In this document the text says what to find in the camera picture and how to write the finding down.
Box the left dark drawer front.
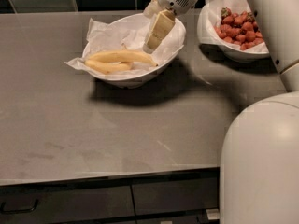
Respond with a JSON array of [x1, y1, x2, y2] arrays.
[[0, 186, 134, 224]]

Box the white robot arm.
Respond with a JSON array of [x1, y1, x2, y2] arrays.
[[206, 0, 299, 224]]

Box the upper yellow banana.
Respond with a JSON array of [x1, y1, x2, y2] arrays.
[[90, 50, 157, 67]]

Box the white label on drawer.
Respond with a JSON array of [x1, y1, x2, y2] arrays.
[[206, 209, 220, 221]]

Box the white bowl with bananas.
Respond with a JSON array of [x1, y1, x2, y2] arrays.
[[82, 13, 186, 88]]

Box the white bowl with strawberries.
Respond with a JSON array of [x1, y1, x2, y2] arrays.
[[197, 4, 269, 63]]

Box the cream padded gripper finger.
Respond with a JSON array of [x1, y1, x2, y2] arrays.
[[143, 9, 176, 54], [143, 0, 163, 19]]

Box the yellow banana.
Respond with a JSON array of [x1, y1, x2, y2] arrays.
[[85, 60, 133, 75], [90, 50, 157, 67]]

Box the dark drawer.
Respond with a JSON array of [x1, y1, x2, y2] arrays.
[[0, 186, 134, 224], [132, 177, 218, 215]]

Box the pile of red strawberries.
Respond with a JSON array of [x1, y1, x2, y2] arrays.
[[214, 7, 264, 50]]

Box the lower yellow banana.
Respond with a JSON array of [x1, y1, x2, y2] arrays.
[[85, 60, 133, 75]]

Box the white paper liner left bowl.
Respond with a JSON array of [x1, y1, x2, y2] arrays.
[[64, 10, 185, 81]]

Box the right dark drawer front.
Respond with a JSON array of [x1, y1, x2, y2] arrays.
[[132, 177, 218, 215]]

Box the left black drawer handle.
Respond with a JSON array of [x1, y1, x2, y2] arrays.
[[0, 199, 39, 215]]

